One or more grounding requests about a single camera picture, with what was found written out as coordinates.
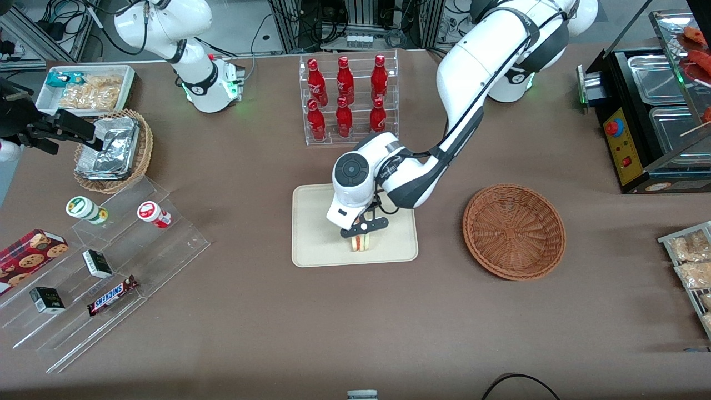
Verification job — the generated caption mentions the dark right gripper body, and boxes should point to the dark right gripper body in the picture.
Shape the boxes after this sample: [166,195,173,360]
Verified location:
[0,78,43,141]

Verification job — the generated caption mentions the beige plastic tray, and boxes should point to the beige plastic tray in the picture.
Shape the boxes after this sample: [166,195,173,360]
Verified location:
[292,179,419,268]

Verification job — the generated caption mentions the tan oval wicker basket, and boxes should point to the tan oval wicker basket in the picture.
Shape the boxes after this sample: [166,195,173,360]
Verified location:
[73,108,154,194]

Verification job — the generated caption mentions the brown round wicker basket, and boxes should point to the brown round wicker basket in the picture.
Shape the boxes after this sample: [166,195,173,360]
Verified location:
[462,184,567,281]

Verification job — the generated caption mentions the clear bag of chips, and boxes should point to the clear bag of chips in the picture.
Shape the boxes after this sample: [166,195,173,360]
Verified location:
[58,75,124,111]

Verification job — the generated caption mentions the white rectangular snack bin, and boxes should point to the white rectangular snack bin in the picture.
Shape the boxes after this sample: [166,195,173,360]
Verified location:
[35,64,137,116]

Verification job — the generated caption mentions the silver foil packet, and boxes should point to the silver foil packet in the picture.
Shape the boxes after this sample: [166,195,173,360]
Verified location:
[93,116,141,148]
[75,136,137,181]

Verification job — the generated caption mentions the teal snack packet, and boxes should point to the teal snack packet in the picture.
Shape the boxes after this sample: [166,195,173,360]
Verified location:
[46,71,87,89]

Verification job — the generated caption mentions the clear acrylic bottle rack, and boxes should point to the clear acrylic bottle rack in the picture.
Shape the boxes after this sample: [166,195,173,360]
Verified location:
[299,50,399,146]

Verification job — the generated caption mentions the green lid white cup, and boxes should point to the green lid white cup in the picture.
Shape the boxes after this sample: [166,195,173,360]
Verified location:
[66,196,109,226]

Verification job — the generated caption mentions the red soda bottle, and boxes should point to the red soda bottle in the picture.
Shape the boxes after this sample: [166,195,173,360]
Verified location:
[369,97,387,134]
[307,58,328,106]
[371,54,389,102]
[307,99,327,141]
[336,56,355,105]
[336,96,354,138]

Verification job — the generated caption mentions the red lid white cup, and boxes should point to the red lid white cup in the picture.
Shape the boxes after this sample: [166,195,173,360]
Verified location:
[137,201,172,229]

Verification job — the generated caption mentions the red cookie box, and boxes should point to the red cookie box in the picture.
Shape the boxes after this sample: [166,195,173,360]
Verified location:
[0,229,69,296]

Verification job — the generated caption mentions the small black box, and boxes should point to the small black box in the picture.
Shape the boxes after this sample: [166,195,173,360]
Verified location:
[29,287,66,315]
[82,249,113,279]

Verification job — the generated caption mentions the clear acrylic step display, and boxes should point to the clear acrylic step display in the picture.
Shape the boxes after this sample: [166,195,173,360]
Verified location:
[0,177,211,374]

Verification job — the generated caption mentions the snickers chocolate bar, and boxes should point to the snickers chocolate bar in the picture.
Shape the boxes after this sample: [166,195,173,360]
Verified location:
[87,275,139,317]

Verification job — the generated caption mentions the black food warmer machine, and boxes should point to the black food warmer machine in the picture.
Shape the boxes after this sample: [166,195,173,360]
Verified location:
[578,8,711,195]

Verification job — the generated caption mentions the stainless steel pan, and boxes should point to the stainless steel pan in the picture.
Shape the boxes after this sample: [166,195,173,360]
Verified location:
[627,54,692,106]
[648,106,711,167]

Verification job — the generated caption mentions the black cable loop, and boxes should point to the black cable loop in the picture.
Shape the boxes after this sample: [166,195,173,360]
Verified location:
[481,373,562,400]

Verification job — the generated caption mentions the aluminium frame rack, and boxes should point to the aluminium frame rack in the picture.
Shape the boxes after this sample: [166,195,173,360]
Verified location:
[268,0,445,53]

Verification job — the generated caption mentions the grey wire snack tray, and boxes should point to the grey wire snack tray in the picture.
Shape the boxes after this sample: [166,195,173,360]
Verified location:
[658,221,711,341]

